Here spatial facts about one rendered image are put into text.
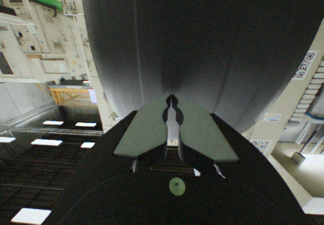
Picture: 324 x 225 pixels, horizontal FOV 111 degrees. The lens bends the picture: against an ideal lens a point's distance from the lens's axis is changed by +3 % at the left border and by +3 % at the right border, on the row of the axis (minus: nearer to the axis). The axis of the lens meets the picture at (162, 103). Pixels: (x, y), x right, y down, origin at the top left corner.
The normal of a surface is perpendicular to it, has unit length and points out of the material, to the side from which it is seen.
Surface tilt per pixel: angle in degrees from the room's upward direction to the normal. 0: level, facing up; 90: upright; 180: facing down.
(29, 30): 90
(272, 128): 90
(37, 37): 90
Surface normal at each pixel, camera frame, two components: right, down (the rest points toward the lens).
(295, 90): -0.06, 0.40
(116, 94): -0.32, 0.58
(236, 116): -0.06, 0.69
